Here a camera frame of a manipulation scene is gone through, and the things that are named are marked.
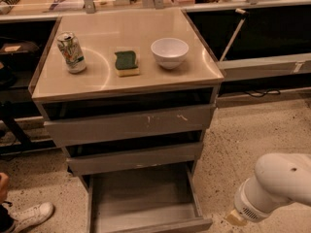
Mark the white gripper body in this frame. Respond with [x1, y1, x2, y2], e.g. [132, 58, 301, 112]
[234, 183, 269, 222]

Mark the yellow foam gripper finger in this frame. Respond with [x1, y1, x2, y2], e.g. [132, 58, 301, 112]
[225, 209, 247, 226]

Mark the grey bottom drawer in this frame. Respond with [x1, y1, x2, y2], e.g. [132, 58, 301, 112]
[86, 163, 212, 233]

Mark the grey drawer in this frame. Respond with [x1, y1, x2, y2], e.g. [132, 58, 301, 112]
[86, 163, 212, 233]
[38, 87, 217, 148]
[67, 130, 203, 176]

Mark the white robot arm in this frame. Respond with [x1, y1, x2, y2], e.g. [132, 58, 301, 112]
[225, 152, 311, 226]

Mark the grey middle drawer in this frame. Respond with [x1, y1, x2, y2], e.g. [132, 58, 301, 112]
[67, 130, 203, 176]

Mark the grey drawer cabinet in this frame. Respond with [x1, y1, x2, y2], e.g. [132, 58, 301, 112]
[32, 9, 224, 178]

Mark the grey top drawer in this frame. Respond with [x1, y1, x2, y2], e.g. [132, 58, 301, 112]
[38, 87, 217, 148]

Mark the person's hand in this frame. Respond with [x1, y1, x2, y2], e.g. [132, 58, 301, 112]
[0, 173, 9, 204]

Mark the white bowl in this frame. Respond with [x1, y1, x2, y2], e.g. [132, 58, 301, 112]
[151, 38, 189, 70]

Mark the green yellow sponge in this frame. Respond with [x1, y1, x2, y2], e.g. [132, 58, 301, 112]
[115, 50, 140, 77]

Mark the white sneaker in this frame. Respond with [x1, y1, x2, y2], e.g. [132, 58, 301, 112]
[9, 202, 54, 233]

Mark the crumpled drink can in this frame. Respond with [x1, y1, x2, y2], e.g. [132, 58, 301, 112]
[56, 32, 86, 74]

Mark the black cable on floor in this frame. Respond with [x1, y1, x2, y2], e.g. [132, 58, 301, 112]
[243, 88, 282, 98]

